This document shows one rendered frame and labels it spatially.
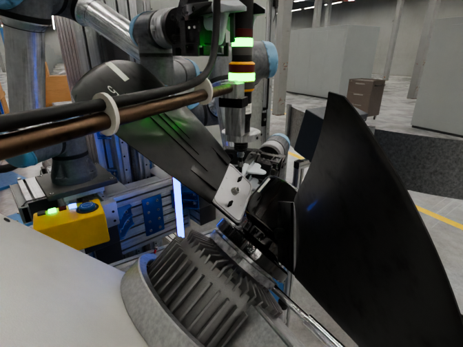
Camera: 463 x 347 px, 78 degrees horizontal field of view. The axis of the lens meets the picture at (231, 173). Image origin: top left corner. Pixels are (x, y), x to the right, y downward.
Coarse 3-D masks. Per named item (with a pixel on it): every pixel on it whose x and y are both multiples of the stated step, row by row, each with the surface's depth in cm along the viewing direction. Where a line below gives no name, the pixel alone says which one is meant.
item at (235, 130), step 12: (240, 84) 44; (228, 96) 44; (240, 96) 45; (228, 108) 47; (240, 108) 45; (228, 120) 48; (240, 120) 47; (228, 132) 48; (240, 132) 48; (252, 132) 51
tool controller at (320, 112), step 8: (312, 112) 111; (320, 112) 112; (360, 112) 118; (304, 120) 115; (312, 120) 111; (320, 120) 108; (304, 128) 116; (312, 128) 112; (320, 128) 109; (304, 136) 117; (312, 136) 113; (296, 144) 121; (304, 144) 118; (312, 144) 114; (304, 152) 119; (312, 152) 115
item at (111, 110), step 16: (208, 64) 37; (192, 80) 34; (208, 80) 36; (96, 96) 22; (112, 96) 23; (128, 96) 24; (144, 96) 26; (160, 96) 28; (208, 96) 37; (16, 112) 17; (32, 112) 17; (48, 112) 18; (64, 112) 19; (80, 112) 20; (96, 112) 23; (112, 112) 22; (0, 128) 16; (16, 128) 17; (112, 128) 23
